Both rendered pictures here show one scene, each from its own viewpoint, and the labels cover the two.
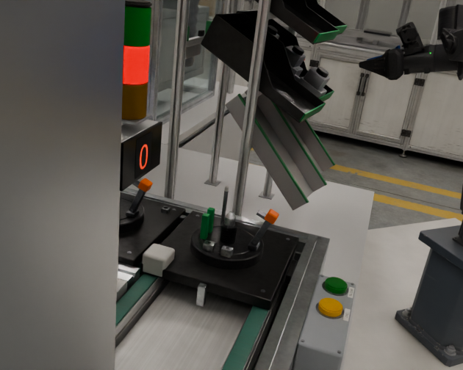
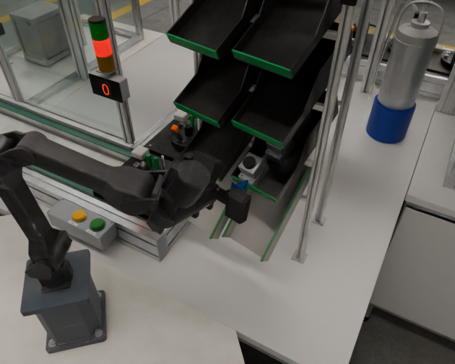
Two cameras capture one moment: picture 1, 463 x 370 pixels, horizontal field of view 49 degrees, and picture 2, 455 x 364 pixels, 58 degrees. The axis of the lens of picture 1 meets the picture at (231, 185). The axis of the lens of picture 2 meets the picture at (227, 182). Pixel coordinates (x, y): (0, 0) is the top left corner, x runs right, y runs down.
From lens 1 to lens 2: 166 cm
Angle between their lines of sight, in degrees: 83
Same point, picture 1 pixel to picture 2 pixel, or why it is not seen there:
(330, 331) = (63, 211)
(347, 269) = (168, 284)
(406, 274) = (153, 330)
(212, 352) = not seen: hidden behind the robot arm
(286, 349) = (60, 192)
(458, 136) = not seen: outside the picture
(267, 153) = not seen: hidden behind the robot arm
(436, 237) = (76, 255)
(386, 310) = (114, 292)
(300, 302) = (91, 206)
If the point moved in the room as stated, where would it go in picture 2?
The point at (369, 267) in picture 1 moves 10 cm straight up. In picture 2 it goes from (168, 302) to (165, 282)
